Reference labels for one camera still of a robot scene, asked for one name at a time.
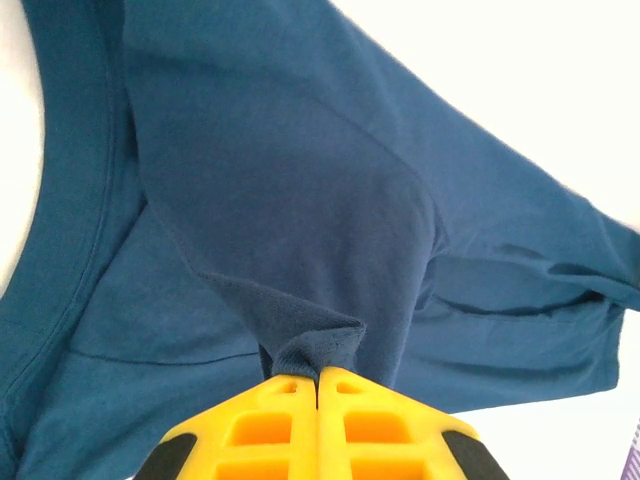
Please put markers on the navy blue printed t-shirt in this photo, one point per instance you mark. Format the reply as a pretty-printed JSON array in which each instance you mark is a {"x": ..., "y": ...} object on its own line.
[{"x": 300, "y": 200}]

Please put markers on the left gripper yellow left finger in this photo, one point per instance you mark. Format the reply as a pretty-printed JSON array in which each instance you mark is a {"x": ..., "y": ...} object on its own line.
[{"x": 300, "y": 440}]

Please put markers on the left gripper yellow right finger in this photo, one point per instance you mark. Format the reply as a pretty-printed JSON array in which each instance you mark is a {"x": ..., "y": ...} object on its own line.
[{"x": 332, "y": 440}]

